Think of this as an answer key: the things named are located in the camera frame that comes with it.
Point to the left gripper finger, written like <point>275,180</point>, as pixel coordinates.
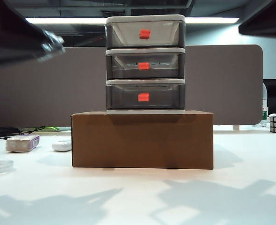
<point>13,39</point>

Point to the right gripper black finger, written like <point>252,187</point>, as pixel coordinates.
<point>269,25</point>

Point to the long ceiling light strip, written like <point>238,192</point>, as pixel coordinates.
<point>65,20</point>

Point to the grey desk partition panel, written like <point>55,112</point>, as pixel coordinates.
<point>58,89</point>

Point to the clear bottle green label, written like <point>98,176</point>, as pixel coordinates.
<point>264,110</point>

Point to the white eraser purple sleeve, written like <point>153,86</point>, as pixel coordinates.
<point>20,144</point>

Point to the small white plastic case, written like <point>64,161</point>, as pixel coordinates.
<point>61,145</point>

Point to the brown cardboard box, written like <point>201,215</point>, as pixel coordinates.
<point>142,140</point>

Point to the white plastic drawer cabinet frame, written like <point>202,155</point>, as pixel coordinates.
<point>145,17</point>

